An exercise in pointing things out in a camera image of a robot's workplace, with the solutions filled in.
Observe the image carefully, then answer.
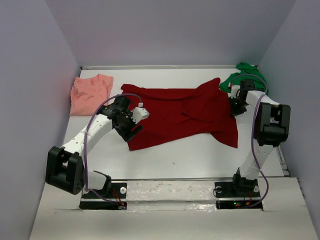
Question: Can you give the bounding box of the red t shirt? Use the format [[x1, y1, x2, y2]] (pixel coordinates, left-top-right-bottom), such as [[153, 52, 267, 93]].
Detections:
[[121, 77, 238, 151]]

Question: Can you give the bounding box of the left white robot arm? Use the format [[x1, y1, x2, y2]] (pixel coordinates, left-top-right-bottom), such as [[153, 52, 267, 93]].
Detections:
[[45, 93, 150, 199]]

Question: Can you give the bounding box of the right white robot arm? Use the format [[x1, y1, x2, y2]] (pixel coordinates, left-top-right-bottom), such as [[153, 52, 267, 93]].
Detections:
[[228, 79, 291, 193]]

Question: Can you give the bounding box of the green t shirt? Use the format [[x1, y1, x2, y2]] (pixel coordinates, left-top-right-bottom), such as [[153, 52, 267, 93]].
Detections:
[[219, 62, 269, 94]]

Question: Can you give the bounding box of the pink t shirt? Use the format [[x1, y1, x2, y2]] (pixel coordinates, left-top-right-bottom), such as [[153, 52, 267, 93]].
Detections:
[[69, 74, 114, 117]]

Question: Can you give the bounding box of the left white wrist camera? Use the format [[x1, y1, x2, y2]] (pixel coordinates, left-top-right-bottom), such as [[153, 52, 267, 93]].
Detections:
[[130, 102, 150, 124]]

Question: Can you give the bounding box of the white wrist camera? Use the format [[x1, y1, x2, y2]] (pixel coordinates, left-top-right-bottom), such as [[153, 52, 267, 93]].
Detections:
[[230, 85, 240, 98], [130, 102, 150, 124]]

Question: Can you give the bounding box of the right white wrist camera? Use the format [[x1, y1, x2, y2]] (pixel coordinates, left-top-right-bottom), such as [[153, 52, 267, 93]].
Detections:
[[230, 85, 240, 98]]

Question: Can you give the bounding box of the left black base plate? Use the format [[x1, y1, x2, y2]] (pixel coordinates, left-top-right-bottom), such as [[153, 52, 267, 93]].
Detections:
[[79, 181, 128, 211]]

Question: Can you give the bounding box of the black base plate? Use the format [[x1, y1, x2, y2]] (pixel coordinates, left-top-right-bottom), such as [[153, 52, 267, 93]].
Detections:
[[79, 181, 128, 211], [212, 181, 263, 210]]

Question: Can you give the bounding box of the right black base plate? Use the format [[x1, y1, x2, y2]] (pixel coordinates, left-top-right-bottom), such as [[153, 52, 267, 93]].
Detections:
[[212, 181, 263, 210]]

